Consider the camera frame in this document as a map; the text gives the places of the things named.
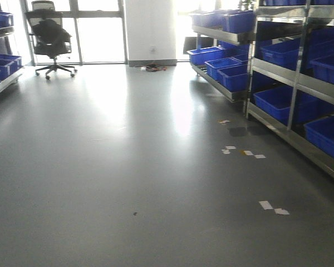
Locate steel rack right front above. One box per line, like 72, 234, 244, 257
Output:
245, 1, 334, 178

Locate steel rack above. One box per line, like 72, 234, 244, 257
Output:
245, 1, 334, 178
0, 11, 23, 93
184, 9, 254, 102

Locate black office chair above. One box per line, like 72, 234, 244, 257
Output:
25, 1, 77, 80

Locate steel rack left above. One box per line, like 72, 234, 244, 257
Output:
0, 11, 23, 93

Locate steel rack right back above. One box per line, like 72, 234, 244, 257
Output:
184, 9, 254, 102

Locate cables on floor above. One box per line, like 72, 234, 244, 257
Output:
140, 63, 168, 72

